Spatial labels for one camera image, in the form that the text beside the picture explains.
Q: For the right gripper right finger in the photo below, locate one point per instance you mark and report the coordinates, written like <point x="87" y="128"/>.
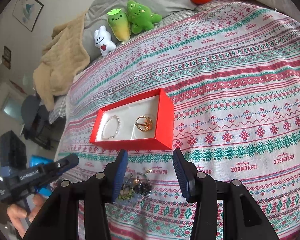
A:
<point x="242" y="216"/>

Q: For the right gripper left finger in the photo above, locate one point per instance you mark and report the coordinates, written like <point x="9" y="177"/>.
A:
<point x="58" y="218"/>

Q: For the red jewelry box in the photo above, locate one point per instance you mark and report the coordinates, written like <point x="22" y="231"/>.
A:
<point x="142" y="122"/>

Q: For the left hand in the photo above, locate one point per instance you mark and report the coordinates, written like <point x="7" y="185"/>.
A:
<point x="16" y="213"/>

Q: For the blue plastic stool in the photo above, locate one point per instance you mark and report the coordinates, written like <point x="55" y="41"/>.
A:
<point x="39" y="162"/>

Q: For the dark office chair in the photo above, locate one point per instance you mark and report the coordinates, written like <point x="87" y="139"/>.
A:
<point x="35" y="119"/>

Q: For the checked bed sheet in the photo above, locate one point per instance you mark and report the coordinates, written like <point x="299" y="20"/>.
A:
<point x="59" y="110"/>

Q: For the beige blanket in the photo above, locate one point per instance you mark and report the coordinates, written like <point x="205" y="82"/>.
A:
<point x="62" y="58"/>

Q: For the patterned handmade bed cover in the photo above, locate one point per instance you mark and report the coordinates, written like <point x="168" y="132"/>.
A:
<point x="232" y="70"/>

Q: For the white rabbit plush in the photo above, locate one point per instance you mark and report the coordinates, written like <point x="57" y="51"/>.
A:
<point x="102" y="40"/>

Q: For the yellow radish plush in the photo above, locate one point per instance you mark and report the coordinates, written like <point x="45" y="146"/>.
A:
<point x="119" y="24"/>

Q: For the green tree plush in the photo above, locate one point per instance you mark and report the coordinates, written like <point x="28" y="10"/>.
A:
<point x="141" y="17"/>

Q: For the large grey pillow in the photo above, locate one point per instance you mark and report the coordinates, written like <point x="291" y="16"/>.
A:
<point x="96" y="16"/>

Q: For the small dark wall frame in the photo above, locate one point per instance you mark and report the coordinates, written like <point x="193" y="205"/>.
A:
<point x="6" y="57"/>

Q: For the framed wall picture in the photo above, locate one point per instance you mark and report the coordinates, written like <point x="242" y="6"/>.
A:
<point x="27" y="12"/>

